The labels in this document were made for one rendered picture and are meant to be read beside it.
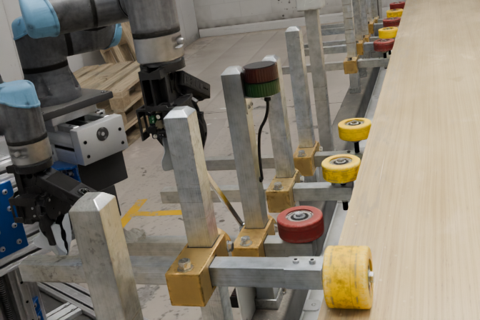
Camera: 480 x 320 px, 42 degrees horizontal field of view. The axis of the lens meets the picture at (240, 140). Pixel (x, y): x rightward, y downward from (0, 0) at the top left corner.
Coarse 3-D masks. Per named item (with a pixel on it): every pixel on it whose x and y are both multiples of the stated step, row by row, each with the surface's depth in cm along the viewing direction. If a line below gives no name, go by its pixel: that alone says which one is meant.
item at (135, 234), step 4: (132, 228) 123; (136, 228) 123; (124, 232) 120; (128, 232) 120; (132, 232) 122; (136, 232) 121; (140, 232) 121; (144, 232) 121; (128, 236) 120; (132, 236) 119; (136, 236) 120; (140, 236) 120; (144, 236) 120; (128, 240) 119; (132, 240) 119; (136, 240) 120
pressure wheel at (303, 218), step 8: (296, 208) 112; (304, 208) 112; (312, 208) 111; (280, 216) 110; (288, 216) 110; (296, 216) 109; (304, 216) 109; (312, 216) 108; (320, 216) 108; (280, 224) 108; (288, 224) 107; (296, 224) 106; (304, 224) 106; (312, 224) 106; (320, 224) 107; (280, 232) 109; (288, 232) 107; (296, 232) 106; (304, 232) 106; (312, 232) 106; (320, 232) 107; (288, 240) 107; (296, 240) 107; (304, 240) 106; (312, 240) 107
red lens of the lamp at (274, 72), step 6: (270, 66) 104; (276, 66) 105; (246, 72) 105; (252, 72) 104; (258, 72) 104; (264, 72) 104; (270, 72) 104; (276, 72) 105; (246, 78) 105; (252, 78) 104; (258, 78) 104; (264, 78) 104; (270, 78) 104
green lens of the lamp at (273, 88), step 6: (246, 84) 106; (252, 84) 105; (258, 84) 104; (264, 84) 104; (270, 84) 105; (276, 84) 105; (246, 90) 106; (252, 90) 105; (258, 90) 105; (264, 90) 104; (270, 90) 105; (276, 90) 106; (252, 96) 106; (258, 96) 105
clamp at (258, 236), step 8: (272, 224) 118; (240, 232) 115; (248, 232) 114; (256, 232) 114; (264, 232) 113; (272, 232) 117; (240, 240) 112; (256, 240) 111; (264, 240) 112; (240, 248) 109; (248, 248) 109; (256, 248) 108; (240, 256) 110; (248, 256) 109; (256, 256) 109; (264, 256) 112
